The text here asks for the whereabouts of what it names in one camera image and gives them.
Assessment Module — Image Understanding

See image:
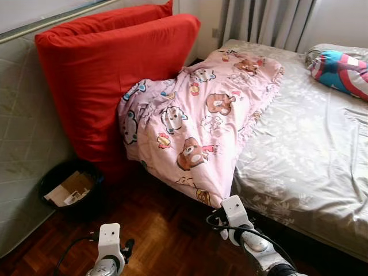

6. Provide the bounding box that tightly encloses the pink cartoon blanket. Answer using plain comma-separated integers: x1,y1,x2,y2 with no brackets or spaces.
118,49,284,209

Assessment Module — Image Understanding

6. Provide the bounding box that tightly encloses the brown cardboard piece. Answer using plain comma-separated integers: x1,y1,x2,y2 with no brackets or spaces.
44,171,95,208

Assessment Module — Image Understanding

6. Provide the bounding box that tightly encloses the black round bin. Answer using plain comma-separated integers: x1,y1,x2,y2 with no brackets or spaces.
39,159,105,218

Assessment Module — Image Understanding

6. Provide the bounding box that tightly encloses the red cushion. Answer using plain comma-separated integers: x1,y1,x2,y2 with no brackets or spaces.
36,0,174,41
34,13,202,173

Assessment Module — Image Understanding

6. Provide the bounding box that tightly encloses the bed with beige floral sheet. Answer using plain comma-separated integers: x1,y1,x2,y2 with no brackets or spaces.
221,39,368,262

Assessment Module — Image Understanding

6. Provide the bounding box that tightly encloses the red white blue bolster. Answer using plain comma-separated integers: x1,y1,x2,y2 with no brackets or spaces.
308,49,368,101

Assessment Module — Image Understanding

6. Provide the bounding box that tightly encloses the beige knotted bolster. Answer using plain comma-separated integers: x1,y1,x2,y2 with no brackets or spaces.
305,43,368,61

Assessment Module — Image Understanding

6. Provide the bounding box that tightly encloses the grey curtain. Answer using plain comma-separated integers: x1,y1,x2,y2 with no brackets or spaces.
221,0,316,53

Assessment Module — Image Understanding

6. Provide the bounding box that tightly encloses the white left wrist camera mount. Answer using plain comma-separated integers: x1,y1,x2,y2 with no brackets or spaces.
98,223,122,259

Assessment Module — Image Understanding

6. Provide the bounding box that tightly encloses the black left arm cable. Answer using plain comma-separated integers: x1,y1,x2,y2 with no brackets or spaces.
53,235,99,276

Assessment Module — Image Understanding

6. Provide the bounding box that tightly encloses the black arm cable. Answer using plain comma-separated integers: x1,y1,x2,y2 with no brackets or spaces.
206,208,297,271
53,235,99,276

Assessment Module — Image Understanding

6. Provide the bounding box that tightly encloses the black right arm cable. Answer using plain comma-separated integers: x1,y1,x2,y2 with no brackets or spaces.
206,208,297,271

